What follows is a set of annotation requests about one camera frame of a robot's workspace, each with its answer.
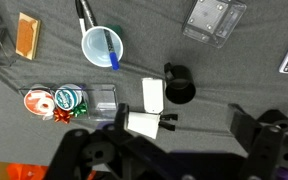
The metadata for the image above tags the black marker white end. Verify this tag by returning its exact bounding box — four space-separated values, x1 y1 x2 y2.
74 0 87 36

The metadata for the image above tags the clear desk organizer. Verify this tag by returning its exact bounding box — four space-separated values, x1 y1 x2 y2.
0 0 19 70

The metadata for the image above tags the black binder clip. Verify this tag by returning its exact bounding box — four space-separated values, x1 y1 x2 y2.
158 120 177 132

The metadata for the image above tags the red ribbon spool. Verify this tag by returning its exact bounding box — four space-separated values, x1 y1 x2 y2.
23 86 56 117

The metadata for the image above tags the long wooden rubber stamp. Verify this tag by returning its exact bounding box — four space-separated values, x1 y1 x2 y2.
14 11 42 62

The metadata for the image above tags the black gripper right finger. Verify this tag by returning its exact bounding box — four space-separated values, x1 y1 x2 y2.
227 103 288 180

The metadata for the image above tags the clear plastic box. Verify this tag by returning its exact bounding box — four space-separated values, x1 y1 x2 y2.
181 0 248 50

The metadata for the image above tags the black marker blue cap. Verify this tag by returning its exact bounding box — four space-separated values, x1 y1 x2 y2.
79 0 99 30

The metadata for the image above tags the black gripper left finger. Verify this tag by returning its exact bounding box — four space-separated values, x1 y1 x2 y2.
45 103 172 180

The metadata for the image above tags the green gift bow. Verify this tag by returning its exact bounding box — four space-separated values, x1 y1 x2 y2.
69 101 89 118

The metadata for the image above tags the teal ribbon spool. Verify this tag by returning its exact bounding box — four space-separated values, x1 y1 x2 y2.
54 83 85 111

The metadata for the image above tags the green plastic cup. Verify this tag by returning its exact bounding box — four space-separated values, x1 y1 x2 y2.
80 23 125 69

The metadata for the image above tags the red gift bow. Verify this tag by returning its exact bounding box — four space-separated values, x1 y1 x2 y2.
52 106 73 125

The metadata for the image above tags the blue marker pen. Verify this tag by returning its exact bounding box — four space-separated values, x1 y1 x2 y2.
102 28 121 72

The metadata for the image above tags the black cup with handle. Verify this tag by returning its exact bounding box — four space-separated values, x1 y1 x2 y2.
163 61 197 105

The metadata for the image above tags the clear plastic tray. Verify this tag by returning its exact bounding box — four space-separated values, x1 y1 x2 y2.
18 82 119 122

